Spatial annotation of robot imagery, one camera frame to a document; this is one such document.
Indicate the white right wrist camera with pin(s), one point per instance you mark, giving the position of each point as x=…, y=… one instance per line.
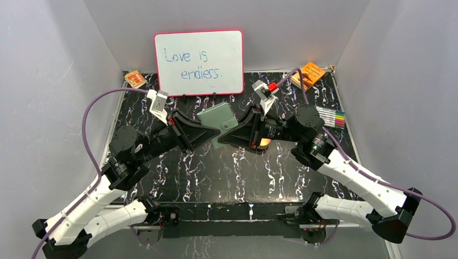
x=266, y=94

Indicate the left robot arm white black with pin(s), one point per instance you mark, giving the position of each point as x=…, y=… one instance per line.
x=71, y=232

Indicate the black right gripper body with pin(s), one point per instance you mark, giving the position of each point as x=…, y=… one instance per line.
x=275, y=131

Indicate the small orange card box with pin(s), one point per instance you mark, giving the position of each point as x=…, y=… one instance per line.
x=135, y=79

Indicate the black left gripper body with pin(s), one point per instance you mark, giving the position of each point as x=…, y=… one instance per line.
x=180, y=129

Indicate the mint green card holder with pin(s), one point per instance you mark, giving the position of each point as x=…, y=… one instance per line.
x=219, y=116

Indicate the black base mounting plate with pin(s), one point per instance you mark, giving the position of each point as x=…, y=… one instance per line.
x=190, y=219

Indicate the pink framed whiteboard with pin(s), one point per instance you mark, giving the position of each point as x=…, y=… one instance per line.
x=200, y=63

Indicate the orange oval tray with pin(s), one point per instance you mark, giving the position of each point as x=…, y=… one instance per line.
x=264, y=143

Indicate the orange book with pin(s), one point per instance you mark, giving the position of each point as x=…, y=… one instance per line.
x=311, y=74

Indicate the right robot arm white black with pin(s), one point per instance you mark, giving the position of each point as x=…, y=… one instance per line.
x=387, y=211

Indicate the coloured marker pen set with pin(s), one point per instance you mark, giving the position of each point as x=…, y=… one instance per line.
x=332, y=118

